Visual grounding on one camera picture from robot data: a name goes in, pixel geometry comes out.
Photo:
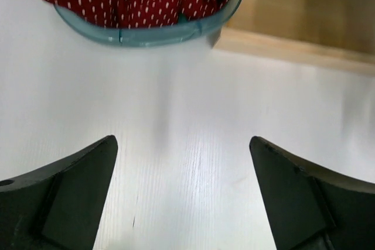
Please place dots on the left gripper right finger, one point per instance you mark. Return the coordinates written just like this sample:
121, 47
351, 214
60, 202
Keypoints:
309, 206

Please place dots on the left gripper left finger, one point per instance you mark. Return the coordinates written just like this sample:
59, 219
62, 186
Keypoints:
59, 205

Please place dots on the wooden clothes rack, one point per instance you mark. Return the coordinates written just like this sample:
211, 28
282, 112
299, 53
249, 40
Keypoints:
336, 34

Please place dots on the teal plastic basin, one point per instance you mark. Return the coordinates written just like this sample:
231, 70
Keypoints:
181, 32

